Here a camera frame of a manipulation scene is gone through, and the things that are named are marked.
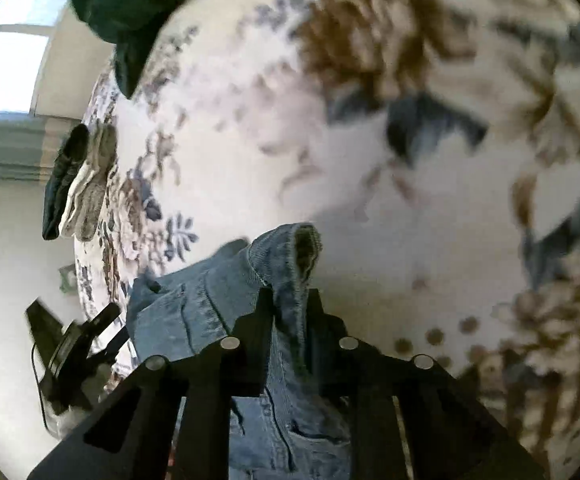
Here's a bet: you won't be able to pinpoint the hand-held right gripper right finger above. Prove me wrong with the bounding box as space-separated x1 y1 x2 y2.
304 287 548 480

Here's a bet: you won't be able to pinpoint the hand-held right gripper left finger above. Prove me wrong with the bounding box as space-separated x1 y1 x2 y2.
26 286 276 480

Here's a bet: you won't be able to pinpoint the grey-green window blind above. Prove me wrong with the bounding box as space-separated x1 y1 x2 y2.
0 115 82 182

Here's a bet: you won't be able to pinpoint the dark folded garment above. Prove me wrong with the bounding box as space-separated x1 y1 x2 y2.
42 124 91 241

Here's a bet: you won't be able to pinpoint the floral printed bed sheet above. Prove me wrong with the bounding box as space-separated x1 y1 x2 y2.
72 0 580 480

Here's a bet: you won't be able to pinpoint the dark green cloth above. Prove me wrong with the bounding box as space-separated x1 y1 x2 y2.
71 0 237 100

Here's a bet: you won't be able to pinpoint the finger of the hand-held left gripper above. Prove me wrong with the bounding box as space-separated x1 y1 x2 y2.
87 327 131 367
82 302 122 342

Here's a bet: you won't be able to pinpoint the blue denim pants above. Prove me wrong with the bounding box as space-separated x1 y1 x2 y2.
126 223 367 480

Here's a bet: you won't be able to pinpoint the bright window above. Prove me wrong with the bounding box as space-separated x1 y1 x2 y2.
0 0 76 116

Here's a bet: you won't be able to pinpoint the grey folded garment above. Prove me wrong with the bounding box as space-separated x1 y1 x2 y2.
74 124 119 242

